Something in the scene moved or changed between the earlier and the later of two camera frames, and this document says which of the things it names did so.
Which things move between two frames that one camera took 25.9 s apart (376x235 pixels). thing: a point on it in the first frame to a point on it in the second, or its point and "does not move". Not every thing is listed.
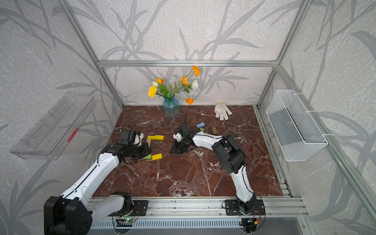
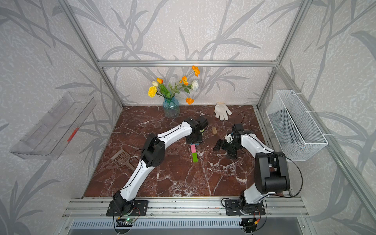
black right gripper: x=174 y=150 to x=218 y=144
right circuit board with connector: x=250 y=224 does not move
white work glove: x=222 y=111 does not move
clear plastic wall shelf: x=47 y=139 does not move
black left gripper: x=145 y=152 to x=190 y=141
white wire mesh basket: x=293 y=134 does not move
